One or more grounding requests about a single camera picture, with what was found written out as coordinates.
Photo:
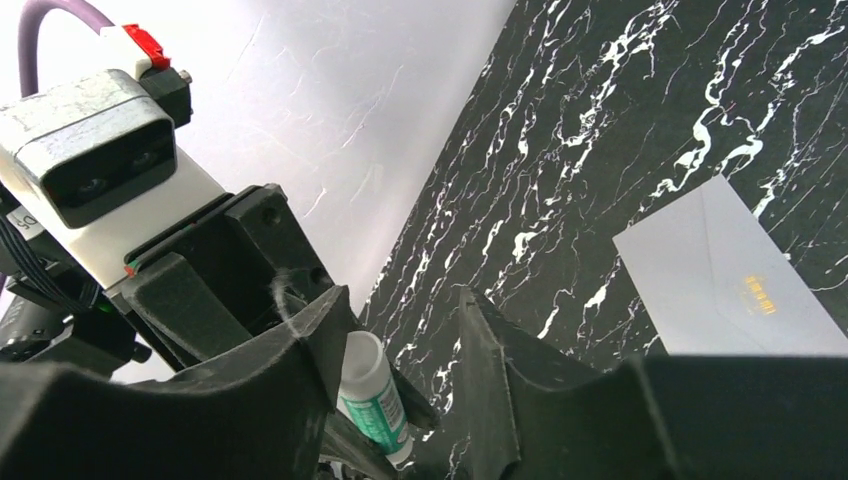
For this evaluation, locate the green white glue stick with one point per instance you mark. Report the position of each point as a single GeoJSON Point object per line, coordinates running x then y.
{"type": "Point", "coordinates": [369, 396]}

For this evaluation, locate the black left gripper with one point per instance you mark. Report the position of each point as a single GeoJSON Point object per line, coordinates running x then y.
{"type": "Point", "coordinates": [225, 274]}

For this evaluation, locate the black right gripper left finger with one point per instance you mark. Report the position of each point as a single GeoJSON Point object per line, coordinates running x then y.
{"type": "Point", "coordinates": [257, 411]}

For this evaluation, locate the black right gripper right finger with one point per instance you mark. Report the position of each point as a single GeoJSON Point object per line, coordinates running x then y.
{"type": "Point", "coordinates": [536, 413]}

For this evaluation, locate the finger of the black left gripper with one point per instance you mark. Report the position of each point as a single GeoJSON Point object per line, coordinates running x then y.
{"type": "Point", "coordinates": [343, 442]}

